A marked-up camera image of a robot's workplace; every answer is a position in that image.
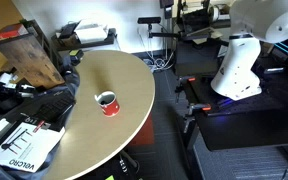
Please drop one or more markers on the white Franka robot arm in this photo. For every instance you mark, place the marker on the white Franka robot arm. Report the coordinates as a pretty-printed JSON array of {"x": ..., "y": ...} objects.
[{"x": 237, "y": 66}]

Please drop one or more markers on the red mug with white print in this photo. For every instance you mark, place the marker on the red mug with white print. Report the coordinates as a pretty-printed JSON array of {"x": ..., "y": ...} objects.
[{"x": 110, "y": 106}]

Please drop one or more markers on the grey cloth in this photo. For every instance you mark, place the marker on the grey cloth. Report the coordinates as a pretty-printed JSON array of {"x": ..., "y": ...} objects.
[{"x": 72, "y": 80}]

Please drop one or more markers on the low black shelf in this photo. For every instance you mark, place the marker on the low black shelf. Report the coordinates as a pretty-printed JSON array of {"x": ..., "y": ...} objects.
[{"x": 84, "y": 44}]

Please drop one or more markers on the black device with yellow label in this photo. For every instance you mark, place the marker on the black device with yellow label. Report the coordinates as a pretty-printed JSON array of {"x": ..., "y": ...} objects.
[{"x": 75, "y": 55}]

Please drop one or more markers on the white printer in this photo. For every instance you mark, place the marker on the white printer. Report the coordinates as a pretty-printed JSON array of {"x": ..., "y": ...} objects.
[{"x": 90, "y": 31}]

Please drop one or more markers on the black backpack with green tag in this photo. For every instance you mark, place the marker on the black backpack with green tag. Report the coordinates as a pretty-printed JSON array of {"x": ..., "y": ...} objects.
[{"x": 117, "y": 166}]

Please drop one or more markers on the black open equipment case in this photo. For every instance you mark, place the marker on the black open equipment case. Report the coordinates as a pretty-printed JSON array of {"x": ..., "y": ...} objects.
[{"x": 197, "y": 18}]

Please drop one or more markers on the black computer keyboard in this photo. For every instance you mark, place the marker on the black computer keyboard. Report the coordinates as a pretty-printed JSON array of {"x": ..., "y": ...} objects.
[{"x": 54, "y": 106}]

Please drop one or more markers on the black flat device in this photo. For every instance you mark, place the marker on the black flat device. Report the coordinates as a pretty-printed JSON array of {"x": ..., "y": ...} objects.
[{"x": 67, "y": 30}]

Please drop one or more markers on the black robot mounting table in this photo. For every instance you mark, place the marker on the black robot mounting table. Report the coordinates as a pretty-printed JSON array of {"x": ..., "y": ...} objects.
[{"x": 250, "y": 123}]

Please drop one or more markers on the small red marker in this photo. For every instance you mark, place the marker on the small red marker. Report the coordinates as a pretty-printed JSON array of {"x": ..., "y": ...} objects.
[{"x": 39, "y": 126}]

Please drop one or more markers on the white Velcro box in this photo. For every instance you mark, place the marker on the white Velcro box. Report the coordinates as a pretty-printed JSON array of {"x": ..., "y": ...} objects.
[{"x": 25, "y": 146}]

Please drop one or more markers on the black and white hand tool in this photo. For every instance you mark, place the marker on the black and white hand tool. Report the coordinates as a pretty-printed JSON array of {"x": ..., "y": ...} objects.
[{"x": 10, "y": 88}]

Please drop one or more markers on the red book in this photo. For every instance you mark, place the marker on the red book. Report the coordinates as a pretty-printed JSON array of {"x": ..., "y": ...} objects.
[{"x": 10, "y": 31}]

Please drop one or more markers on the black box with cyan light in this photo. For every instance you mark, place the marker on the black box with cyan light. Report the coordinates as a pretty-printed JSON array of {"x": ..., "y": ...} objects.
[{"x": 287, "y": 50}]

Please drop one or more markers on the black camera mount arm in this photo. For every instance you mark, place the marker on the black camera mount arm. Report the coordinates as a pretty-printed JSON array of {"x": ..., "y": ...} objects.
[{"x": 160, "y": 34}]

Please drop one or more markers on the black stereo camera bar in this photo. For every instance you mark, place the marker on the black stereo camera bar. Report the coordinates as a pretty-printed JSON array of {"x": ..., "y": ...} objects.
[{"x": 149, "y": 20}]

